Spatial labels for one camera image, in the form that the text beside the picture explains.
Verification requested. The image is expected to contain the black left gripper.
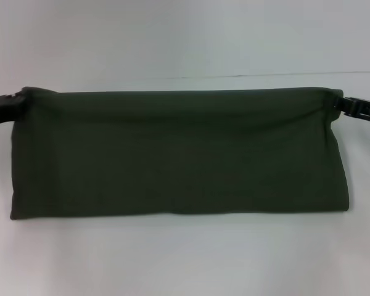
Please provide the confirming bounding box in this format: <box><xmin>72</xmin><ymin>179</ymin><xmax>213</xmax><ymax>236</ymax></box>
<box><xmin>0</xmin><ymin>91</ymin><xmax>27</xmax><ymax>133</ymax></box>

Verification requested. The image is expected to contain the dark green FREE t-shirt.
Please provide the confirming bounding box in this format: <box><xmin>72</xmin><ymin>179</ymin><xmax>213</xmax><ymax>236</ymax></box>
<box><xmin>9</xmin><ymin>86</ymin><xmax>350</xmax><ymax>221</ymax></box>

